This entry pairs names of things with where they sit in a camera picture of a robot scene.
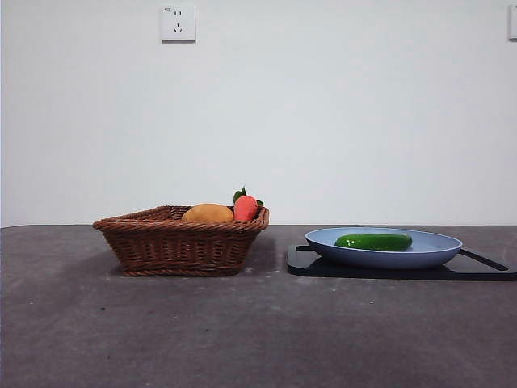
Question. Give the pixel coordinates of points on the yellow-brown potato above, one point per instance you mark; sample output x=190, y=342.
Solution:
x=208, y=212

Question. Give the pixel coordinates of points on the orange carrot with leaves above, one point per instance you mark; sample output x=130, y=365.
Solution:
x=245, y=208

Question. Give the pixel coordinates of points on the green pepper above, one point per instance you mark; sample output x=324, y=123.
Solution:
x=375, y=242

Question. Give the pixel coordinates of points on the white wall socket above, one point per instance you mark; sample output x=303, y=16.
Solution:
x=178, y=23

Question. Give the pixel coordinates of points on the black rectangular tray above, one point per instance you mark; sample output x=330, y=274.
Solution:
x=363, y=275

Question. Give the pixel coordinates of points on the blue plate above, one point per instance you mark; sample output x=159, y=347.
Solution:
x=383, y=259

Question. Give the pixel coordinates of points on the brown wicker basket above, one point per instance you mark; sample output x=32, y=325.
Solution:
x=177, y=250

